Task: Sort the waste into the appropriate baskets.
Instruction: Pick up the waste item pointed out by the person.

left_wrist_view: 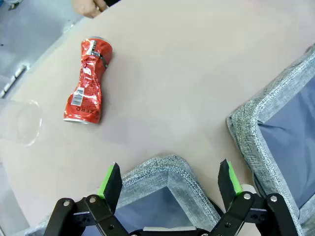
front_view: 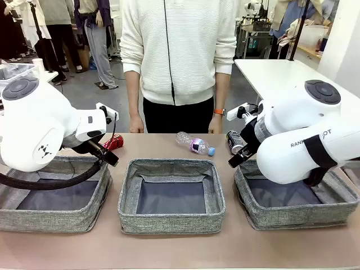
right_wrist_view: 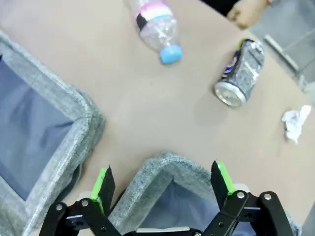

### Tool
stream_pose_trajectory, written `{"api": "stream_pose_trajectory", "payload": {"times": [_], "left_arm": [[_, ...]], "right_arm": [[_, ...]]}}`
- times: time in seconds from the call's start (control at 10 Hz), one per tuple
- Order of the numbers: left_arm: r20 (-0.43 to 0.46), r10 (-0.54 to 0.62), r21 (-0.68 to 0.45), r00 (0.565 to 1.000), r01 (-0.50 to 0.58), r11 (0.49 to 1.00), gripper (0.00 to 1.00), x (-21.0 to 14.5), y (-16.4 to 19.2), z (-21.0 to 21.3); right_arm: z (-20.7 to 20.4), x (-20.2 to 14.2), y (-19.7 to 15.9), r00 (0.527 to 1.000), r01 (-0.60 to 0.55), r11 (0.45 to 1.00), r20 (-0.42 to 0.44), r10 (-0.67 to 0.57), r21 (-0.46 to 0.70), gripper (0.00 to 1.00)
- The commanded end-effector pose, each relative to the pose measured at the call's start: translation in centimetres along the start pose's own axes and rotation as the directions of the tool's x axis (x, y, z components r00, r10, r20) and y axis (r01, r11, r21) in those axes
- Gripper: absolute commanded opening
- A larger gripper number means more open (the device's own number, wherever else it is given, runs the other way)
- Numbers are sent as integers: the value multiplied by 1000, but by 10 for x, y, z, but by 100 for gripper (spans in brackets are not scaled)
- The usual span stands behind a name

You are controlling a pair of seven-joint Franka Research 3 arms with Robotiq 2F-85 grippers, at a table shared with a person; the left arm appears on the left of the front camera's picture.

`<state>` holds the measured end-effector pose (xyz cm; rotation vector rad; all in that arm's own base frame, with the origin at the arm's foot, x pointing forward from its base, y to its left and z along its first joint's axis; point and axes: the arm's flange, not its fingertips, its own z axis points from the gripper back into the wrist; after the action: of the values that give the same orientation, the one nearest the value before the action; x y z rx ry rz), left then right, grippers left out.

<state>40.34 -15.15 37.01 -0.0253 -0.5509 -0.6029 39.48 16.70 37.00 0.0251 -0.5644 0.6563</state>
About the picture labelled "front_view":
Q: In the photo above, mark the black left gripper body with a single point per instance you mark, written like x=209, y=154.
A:
x=97, y=149

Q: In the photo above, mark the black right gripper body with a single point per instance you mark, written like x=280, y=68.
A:
x=250, y=135

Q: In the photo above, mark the black Pepsi can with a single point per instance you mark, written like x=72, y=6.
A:
x=233, y=139

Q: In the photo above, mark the crushed red soda can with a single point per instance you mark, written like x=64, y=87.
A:
x=114, y=142

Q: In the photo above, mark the clear bottle with pink label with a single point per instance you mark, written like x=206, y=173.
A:
x=197, y=144

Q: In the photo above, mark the person's right forearm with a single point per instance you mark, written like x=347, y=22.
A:
x=133, y=92

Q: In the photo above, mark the person's left forearm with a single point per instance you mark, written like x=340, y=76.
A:
x=220, y=90

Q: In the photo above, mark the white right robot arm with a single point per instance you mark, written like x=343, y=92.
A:
x=295, y=126

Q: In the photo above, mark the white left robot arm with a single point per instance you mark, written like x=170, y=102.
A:
x=33, y=118

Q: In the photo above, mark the person's left hand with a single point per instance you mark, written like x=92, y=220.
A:
x=215, y=125

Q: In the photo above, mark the person's right hand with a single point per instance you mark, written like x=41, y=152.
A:
x=136, y=123

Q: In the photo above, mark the orange wrist watch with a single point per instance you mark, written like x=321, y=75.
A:
x=220, y=111

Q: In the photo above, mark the large white table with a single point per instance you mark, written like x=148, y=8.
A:
x=281, y=76

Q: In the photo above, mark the grey fabric basket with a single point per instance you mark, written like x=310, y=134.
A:
x=56, y=219
x=295, y=216
x=168, y=222

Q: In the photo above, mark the white side table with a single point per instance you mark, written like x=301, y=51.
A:
x=50, y=76

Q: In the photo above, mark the metal workbench with equipment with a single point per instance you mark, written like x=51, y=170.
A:
x=253, y=36

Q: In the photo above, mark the white paper cup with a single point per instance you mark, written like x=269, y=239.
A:
x=38, y=65

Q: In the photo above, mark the person in white sweater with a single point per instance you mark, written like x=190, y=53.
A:
x=180, y=56

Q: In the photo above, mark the dressed mannequin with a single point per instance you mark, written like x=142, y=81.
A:
x=98, y=42

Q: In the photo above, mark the clear plastic storage box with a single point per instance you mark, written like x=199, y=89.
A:
x=17, y=70

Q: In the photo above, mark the white fabric pile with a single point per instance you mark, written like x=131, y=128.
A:
x=309, y=33

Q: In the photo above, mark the black vertical pole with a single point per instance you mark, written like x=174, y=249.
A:
x=298, y=28

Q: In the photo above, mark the person in grey sweater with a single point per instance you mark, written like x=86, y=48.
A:
x=59, y=28

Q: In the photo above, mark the black tripod stand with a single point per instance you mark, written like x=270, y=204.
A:
x=38, y=28

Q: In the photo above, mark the person in white coat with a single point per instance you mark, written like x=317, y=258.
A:
x=28, y=22

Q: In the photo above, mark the figure in dark clothes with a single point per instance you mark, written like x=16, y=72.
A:
x=8, y=33

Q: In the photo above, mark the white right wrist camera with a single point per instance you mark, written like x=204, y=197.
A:
x=234, y=112

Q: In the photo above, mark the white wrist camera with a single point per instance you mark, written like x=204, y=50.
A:
x=234, y=112
x=105, y=111

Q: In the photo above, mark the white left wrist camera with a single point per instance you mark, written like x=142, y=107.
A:
x=105, y=111

